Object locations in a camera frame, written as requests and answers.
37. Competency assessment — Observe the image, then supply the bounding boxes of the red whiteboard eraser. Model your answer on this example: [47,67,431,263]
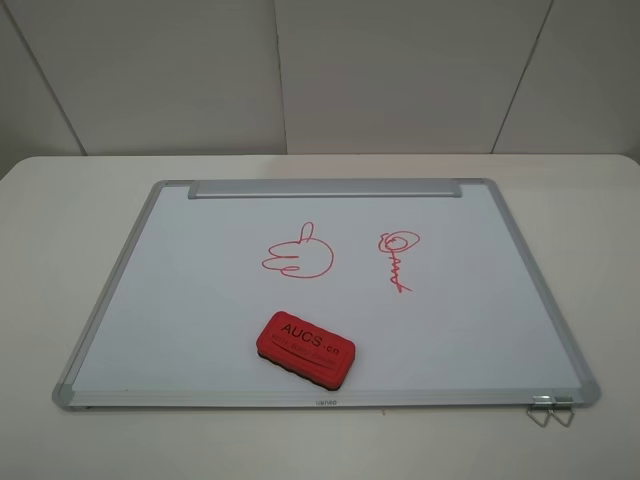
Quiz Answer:
[256,311,356,391]

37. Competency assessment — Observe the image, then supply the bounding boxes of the white aluminium-framed whiteboard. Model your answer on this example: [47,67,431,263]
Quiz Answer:
[52,178,601,410]

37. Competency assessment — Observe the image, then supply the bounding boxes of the left metal hanging clip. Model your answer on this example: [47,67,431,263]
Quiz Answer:
[526,395,554,428]

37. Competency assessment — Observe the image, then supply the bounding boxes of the metal hanging clip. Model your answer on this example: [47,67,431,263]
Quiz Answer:
[526,395,554,428]
[549,396,575,428]

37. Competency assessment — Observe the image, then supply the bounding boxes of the right metal hanging clip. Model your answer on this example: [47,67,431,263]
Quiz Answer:
[549,396,575,428]

